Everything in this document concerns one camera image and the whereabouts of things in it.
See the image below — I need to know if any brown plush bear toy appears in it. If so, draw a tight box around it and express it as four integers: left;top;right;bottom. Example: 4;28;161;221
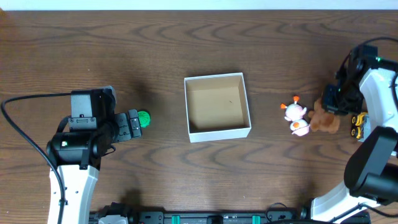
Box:
308;98;340;134

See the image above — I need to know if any yellow grey toy truck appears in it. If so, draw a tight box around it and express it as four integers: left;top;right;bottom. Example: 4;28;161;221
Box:
350;112;371;142

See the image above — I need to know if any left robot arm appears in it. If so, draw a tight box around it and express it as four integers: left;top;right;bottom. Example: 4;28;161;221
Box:
47;110;142;223

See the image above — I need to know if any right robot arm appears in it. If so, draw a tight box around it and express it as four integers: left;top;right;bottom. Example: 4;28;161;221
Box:
300;56;397;223

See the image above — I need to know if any green ribbed round toy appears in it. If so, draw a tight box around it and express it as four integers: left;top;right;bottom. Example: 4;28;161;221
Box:
137;111;151;128

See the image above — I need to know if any pink white plush toy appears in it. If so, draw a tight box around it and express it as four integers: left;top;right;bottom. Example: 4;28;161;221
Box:
280;95;310;137

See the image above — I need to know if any white cardboard box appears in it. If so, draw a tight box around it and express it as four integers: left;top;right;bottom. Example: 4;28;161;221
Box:
184;72;251;143

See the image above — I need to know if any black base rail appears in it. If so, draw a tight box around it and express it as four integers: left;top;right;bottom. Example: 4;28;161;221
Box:
88;202;373;224

